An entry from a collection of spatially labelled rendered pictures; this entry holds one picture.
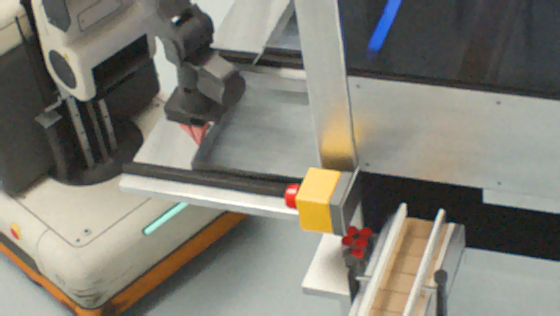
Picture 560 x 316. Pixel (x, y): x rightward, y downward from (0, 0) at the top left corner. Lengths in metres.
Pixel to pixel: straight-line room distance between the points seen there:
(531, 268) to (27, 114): 1.50
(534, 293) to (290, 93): 0.61
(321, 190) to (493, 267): 0.32
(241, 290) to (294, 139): 1.01
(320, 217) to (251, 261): 1.34
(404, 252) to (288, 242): 1.35
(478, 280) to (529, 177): 0.26
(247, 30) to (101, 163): 0.85
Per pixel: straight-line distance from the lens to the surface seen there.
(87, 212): 2.91
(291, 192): 1.76
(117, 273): 2.86
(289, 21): 2.33
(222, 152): 2.05
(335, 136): 1.73
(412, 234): 1.78
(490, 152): 1.68
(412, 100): 1.64
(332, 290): 1.79
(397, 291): 1.71
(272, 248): 3.08
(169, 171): 2.01
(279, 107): 2.12
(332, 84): 1.67
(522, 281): 1.87
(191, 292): 3.02
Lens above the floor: 2.22
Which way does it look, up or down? 40 degrees down
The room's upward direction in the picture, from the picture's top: 12 degrees counter-clockwise
